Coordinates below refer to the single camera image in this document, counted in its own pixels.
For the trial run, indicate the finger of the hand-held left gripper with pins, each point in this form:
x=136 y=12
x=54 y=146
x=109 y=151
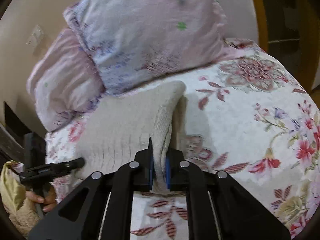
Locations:
x=67 y=166

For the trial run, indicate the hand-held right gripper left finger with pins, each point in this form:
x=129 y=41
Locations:
x=146 y=170

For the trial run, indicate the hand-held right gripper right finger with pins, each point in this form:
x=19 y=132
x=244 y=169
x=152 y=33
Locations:
x=173 y=170

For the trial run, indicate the person's fleece sleeved left forearm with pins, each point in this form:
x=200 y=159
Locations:
x=25 y=220

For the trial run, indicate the person's left hand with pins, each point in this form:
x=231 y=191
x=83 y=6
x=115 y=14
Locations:
x=41 y=198

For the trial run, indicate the dark wooden furniture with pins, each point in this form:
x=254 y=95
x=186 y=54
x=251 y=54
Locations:
x=12 y=135

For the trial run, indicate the yellow satin cloth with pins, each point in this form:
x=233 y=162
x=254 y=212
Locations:
x=11 y=187

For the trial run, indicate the floral bedsheet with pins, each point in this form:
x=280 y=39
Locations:
x=237 y=142

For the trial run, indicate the lavender floral pillow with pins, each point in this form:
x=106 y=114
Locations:
x=150 y=30
x=62 y=85

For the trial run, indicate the white wall switch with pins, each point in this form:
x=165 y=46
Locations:
x=35 y=38

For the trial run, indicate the wooden door frame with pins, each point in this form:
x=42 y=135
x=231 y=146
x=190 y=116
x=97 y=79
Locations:
x=282 y=30

